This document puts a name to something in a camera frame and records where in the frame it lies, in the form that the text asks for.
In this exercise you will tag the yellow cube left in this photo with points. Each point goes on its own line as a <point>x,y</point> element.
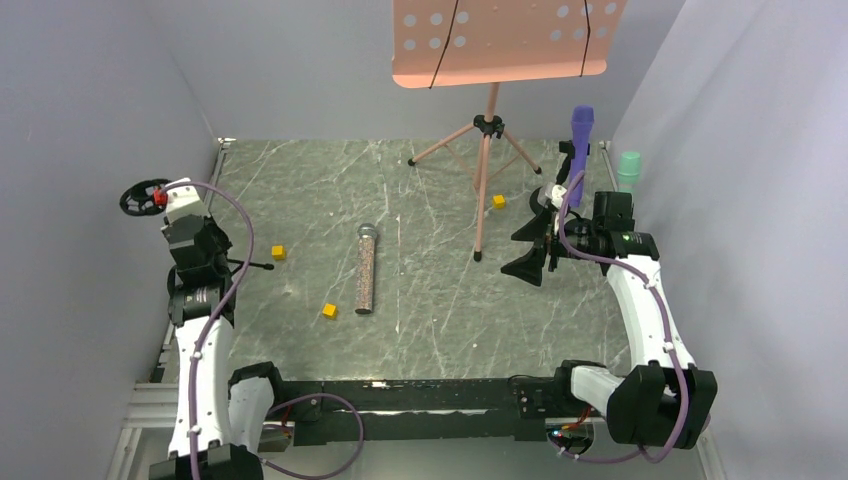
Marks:
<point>278,252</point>

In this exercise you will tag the mint green microphone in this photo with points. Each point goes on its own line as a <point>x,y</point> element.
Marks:
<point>629,171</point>

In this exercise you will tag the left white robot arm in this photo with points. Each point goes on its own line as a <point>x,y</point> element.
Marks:
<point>219,419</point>

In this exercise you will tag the yellow cube front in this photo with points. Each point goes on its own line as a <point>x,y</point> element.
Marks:
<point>330,311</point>

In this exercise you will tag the glitter silver-head microphone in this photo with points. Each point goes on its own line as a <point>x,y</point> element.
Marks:
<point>365,271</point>

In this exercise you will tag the black shock-mount tripod stand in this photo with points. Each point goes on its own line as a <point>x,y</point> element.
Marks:
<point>140,197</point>

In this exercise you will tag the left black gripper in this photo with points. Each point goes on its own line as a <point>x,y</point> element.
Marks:
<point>201,249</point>

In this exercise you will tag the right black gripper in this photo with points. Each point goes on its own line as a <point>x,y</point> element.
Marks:
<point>549,236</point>

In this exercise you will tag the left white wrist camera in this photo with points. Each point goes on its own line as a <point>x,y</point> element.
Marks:
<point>179,199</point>

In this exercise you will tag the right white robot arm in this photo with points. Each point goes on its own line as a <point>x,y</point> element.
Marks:
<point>665,399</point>

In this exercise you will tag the purple microphone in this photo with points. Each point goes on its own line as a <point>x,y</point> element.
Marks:
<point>582,122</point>

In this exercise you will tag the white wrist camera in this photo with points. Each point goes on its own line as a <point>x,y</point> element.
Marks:
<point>552,196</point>
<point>179,199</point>

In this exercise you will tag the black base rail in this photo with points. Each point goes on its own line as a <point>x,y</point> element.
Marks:
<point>520,407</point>

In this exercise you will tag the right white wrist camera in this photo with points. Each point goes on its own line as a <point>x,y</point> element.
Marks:
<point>552,196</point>

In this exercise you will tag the pink music stand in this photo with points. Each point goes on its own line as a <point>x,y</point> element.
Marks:
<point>458,43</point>

